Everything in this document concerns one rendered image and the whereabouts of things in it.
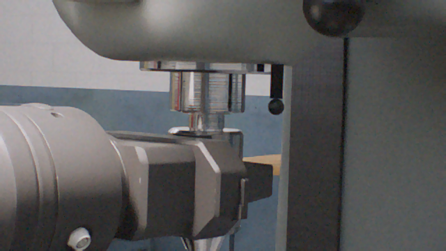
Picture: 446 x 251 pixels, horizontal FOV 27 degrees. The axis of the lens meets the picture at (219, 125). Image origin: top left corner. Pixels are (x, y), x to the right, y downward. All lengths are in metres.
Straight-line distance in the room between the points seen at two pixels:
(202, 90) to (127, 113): 5.52
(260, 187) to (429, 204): 0.36
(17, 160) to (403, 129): 0.55
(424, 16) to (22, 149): 0.30
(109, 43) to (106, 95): 5.67
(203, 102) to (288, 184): 0.43
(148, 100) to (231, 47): 5.46
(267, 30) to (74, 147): 0.13
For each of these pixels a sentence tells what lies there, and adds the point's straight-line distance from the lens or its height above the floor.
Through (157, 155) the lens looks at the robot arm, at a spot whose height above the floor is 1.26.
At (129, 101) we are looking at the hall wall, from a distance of 6.06.
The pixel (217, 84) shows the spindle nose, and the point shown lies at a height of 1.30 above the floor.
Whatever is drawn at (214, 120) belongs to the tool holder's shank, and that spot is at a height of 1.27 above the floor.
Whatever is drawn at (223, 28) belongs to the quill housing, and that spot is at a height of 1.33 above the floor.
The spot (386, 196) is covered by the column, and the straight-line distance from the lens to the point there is 0.93.
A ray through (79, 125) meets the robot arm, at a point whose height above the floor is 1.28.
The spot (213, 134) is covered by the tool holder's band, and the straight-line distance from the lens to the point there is 0.55.
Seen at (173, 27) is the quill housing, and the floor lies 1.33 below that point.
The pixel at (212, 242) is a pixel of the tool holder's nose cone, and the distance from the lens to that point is 0.57.
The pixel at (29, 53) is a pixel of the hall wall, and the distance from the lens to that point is 6.71.
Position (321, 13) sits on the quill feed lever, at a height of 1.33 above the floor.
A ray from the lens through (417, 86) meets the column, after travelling 0.91.
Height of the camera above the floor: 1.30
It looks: 3 degrees down
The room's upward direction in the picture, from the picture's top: 2 degrees clockwise
